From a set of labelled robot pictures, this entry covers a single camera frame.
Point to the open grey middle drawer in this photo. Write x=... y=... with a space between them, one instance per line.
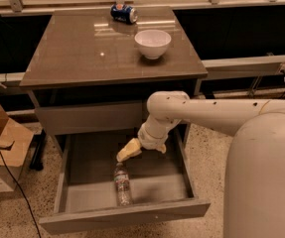
x=161 y=185

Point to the brown cardboard box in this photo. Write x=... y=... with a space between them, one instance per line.
x=15 y=140

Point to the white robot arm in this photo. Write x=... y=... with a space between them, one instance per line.
x=254 y=185

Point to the clear plastic water bottle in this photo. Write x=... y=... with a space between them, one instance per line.
x=122 y=185

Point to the metal window rail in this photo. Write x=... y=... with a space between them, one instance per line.
x=244 y=67

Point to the white ceramic bowl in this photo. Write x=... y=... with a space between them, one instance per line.
x=152 y=43

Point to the grey cabinet with glossy top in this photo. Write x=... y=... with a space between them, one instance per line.
x=86 y=57

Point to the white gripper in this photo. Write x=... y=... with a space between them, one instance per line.
x=148 y=138

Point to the blue soda can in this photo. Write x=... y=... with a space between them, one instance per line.
x=123 y=13

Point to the black stand leg left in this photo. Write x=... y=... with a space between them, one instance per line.
x=37 y=148

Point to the closed grey top drawer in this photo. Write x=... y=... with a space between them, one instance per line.
x=92 y=117

